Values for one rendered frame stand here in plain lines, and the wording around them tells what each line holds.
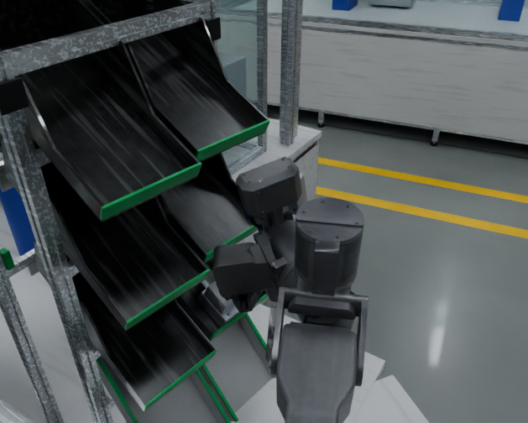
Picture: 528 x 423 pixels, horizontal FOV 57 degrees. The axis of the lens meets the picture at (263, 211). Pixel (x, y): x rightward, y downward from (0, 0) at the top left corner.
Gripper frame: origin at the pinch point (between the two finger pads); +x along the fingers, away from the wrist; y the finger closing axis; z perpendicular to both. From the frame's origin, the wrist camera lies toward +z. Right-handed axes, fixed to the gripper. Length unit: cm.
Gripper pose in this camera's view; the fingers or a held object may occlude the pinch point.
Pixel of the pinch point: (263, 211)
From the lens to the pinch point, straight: 57.8
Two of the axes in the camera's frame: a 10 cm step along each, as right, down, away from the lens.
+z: -9.1, 3.7, -1.8
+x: -3.8, -5.7, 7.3
